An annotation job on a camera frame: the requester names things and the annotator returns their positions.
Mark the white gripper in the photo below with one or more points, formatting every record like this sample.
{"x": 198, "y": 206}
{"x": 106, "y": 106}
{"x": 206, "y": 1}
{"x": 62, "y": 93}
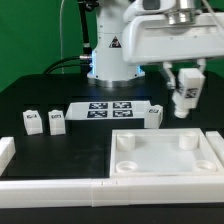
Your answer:
{"x": 150, "y": 39}

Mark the white square table top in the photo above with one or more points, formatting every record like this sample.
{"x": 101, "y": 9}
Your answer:
{"x": 162, "y": 152}

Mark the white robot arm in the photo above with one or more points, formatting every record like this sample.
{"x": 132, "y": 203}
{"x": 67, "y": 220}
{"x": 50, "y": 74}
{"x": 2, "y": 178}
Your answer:
{"x": 108, "y": 66}

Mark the white marker sheet with tags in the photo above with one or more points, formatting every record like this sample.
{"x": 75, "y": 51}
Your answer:
{"x": 111, "y": 110}

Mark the white right fence piece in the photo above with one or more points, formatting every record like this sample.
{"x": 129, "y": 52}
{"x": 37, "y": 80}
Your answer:
{"x": 216, "y": 141}

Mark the white fence piece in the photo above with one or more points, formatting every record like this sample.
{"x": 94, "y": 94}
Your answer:
{"x": 216, "y": 141}
{"x": 7, "y": 151}

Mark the white left fence piece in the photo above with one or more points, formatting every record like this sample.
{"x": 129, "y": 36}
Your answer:
{"x": 7, "y": 151}

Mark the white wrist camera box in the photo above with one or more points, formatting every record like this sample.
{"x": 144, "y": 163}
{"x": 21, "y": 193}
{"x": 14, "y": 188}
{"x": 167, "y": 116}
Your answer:
{"x": 147, "y": 7}

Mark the white front fence rail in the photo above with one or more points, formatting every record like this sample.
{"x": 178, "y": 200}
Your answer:
{"x": 111, "y": 192}

